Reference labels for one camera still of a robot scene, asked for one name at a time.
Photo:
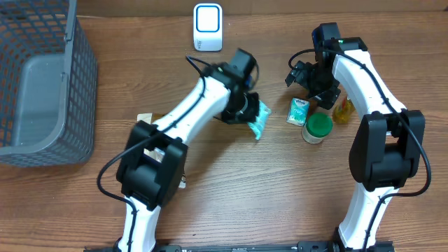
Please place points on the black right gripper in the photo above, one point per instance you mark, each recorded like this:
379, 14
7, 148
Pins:
325, 95

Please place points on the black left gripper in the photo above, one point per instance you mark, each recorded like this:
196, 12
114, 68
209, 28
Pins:
232, 120

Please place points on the teal snack packet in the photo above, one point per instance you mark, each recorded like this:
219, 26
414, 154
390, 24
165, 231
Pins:
260, 120

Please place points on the yellow dish soap bottle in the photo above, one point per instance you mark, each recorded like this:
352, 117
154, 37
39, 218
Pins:
342, 112

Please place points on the teal tissue pack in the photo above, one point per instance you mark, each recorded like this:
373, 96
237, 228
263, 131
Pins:
297, 114

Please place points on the green lid jar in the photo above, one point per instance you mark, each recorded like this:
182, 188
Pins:
317, 128

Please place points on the brown snack wrapper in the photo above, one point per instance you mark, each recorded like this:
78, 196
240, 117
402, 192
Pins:
147, 117

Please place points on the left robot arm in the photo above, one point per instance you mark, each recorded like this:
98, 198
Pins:
152, 164

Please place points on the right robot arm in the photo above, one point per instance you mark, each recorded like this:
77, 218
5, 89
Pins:
387, 158

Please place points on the white barcode scanner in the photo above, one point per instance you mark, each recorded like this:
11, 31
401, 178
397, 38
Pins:
208, 27

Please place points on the grey plastic mesh basket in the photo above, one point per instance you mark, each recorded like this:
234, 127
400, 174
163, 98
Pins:
48, 85

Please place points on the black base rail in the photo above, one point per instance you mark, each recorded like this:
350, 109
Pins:
245, 248

